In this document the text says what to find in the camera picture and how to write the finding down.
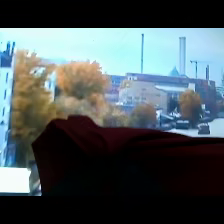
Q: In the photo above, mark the dark red garment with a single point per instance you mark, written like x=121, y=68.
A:
x=133, y=160

